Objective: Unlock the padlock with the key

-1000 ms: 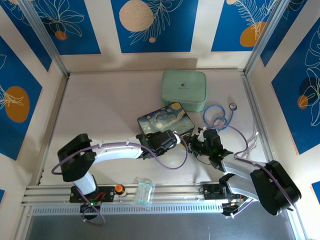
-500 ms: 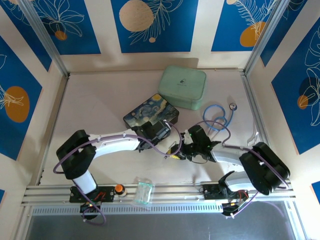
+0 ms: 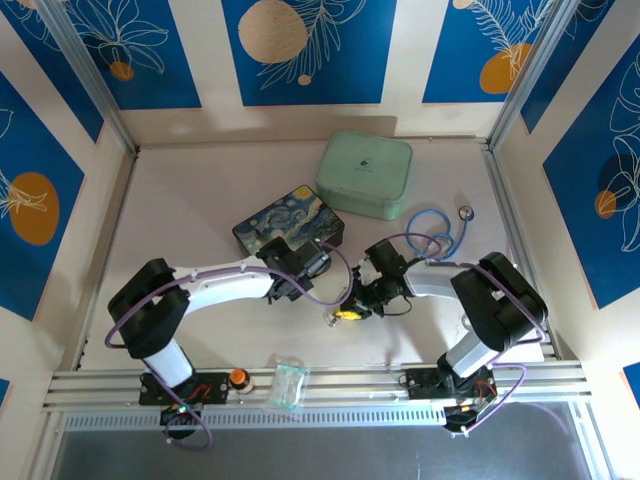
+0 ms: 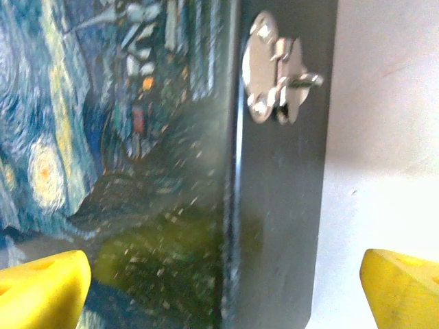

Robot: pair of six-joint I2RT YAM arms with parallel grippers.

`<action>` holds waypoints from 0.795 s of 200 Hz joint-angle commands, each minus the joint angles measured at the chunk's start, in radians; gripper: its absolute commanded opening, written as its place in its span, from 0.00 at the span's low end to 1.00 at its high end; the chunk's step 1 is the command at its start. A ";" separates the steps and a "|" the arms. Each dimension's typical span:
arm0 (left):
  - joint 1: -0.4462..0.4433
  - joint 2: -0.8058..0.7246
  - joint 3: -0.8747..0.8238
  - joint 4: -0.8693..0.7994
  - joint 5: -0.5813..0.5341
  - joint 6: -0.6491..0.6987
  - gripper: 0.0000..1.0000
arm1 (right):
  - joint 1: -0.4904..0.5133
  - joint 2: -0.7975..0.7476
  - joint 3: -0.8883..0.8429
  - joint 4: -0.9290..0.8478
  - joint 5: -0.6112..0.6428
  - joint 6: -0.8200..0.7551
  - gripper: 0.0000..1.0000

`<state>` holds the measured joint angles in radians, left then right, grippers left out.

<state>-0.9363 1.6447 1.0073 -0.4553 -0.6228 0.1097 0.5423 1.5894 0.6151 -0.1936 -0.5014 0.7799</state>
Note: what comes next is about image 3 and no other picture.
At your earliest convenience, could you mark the starry night print box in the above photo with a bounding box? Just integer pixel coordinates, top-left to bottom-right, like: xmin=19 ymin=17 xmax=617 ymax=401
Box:
xmin=231 ymin=184 xmax=348 ymax=261

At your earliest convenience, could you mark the mint green square case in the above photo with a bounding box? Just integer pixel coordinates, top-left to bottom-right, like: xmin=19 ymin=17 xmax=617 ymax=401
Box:
xmin=313 ymin=130 xmax=415 ymax=221

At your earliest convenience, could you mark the clear plastic bag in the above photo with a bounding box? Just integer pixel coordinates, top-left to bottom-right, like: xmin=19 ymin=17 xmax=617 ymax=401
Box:
xmin=264 ymin=352 xmax=312 ymax=411

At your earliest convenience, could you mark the blue stethoscope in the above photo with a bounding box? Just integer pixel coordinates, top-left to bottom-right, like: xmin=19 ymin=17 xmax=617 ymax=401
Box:
xmin=404 ymin=204 xmax=476 ymax=266

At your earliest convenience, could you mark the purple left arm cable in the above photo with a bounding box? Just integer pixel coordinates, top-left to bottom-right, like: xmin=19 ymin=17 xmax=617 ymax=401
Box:
xmin=103 ymin=241 xmax=352 ymax=450

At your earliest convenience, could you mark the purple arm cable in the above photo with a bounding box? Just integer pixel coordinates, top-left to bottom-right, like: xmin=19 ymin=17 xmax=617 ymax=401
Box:
xmin=103 ymin=241 xmax=352 ymax=450
xmin=372 ymin=232 xmax=547 ymax=436

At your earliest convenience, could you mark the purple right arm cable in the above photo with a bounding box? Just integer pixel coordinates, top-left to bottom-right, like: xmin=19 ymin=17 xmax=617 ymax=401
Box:
xmin=372 ymin=232 xmax=547 ymax=436

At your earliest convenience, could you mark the aluminium front frame rail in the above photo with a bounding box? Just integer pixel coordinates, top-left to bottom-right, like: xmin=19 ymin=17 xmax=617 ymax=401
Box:
xmin=42 ymin=367 xmax=589 ymax=416

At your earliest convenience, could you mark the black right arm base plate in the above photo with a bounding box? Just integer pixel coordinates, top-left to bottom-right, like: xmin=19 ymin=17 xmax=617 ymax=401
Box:
xmin=402 ymin=367 xmax=501 ymax=401

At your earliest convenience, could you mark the perforated metal cable duct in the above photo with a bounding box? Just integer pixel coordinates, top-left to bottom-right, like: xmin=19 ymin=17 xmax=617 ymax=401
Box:
xmin=58 ymin=407 xmax=451 ymax=432

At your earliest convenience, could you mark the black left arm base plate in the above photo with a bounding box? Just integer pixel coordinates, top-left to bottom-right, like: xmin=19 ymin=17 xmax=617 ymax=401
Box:
xmin=138 ymin=370 xmax=232 ymax=406

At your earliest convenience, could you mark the aluminium side rail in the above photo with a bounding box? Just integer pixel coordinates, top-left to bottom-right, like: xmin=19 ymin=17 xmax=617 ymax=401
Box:
xmin=482 ymin=142 xmax=559 ymax=361
xmin=74 ymin=147 xmax=141 ymax=372

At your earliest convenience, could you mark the blue floral wall panel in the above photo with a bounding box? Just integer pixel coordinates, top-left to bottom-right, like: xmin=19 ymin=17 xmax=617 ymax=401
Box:
xmin=0 ymin=0 xmax=105 ymax=145
xmin=0 ymin=72 xmax=86 ymax=322
xmin=222 ymin=0 xmax=399 ymax=107
xmin=422 ymin=0 xmax=559 ymax=105
xmin=542 ymin=49 xmax=640 ymax=311
xmin=519 ymin=0 xmax=640 ymax=135
xmin=62 ymin=0 xmax=203 ymax=111

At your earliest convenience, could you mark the aluminium frame post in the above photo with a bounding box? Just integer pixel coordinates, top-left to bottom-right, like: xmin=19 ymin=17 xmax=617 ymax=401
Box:
xmin=485 ymin=0 xmax=587 ymax=151
xmin=37 ymin=0 xmax=140 ymax=156

